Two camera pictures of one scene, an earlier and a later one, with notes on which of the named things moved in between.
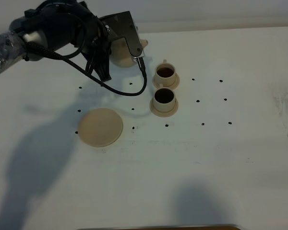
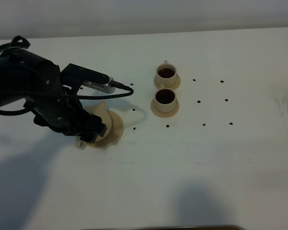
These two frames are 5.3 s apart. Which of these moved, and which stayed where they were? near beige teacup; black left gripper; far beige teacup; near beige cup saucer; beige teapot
Moved: black left gripper; beige teapot
Stayed: near beige teacup; near beige cup saucer; far beige teacup
